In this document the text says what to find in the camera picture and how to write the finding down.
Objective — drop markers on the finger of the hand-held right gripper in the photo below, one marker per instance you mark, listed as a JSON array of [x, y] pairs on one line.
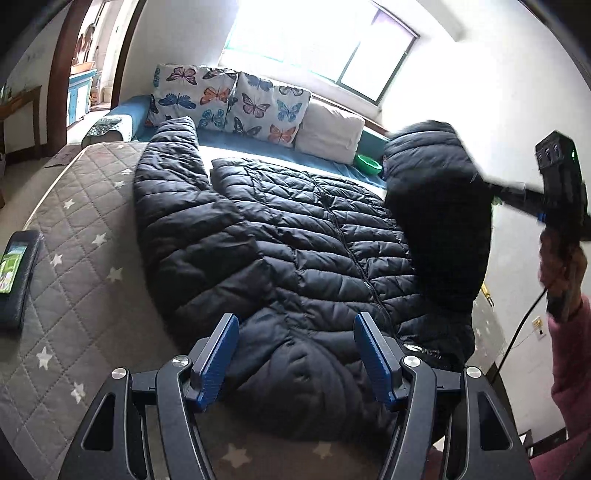
[[515, 196]]

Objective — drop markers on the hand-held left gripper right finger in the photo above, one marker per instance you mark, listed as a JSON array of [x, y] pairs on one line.
[[371, 355]]

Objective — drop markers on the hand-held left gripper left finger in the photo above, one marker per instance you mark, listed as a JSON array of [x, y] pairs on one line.
[[217, 355]]

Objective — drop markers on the black puffer jacket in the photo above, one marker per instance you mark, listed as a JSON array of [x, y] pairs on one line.
[[300, 240]]

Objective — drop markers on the person's right forearm pink sleeve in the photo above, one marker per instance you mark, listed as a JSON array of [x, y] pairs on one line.
[[572, 369]]

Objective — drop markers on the person's right hand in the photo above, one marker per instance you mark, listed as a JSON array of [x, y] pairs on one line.
[[556, 265]]

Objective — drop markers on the green bowl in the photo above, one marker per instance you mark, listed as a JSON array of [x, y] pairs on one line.
[[368, 164]]

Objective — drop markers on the grey quilted star bed cover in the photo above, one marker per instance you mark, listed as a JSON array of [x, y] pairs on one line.
[[83, 240]]

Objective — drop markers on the white pillow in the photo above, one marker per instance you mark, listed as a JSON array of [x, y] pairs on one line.
[[330, 131]]

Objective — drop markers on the smartphone in black case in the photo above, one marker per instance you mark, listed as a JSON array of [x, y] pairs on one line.
[[16, 281]]

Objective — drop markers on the butterfly print pillow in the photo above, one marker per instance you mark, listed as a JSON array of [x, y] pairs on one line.
[[270, 110], [184, 94]]

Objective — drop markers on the teal patterned small cushion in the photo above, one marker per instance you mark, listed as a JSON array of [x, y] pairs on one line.
[[104, 127]]

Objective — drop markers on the blue cabinet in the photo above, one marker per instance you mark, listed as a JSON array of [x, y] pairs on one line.
[[78, 94]]

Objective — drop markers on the wooden side table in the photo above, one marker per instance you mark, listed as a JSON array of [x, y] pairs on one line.
[[21, 106]]

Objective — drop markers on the wall socket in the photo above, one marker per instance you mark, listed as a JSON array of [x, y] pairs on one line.
[[537, 322]]

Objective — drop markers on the brown door frame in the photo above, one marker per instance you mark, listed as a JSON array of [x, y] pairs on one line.
[[62, 69]]

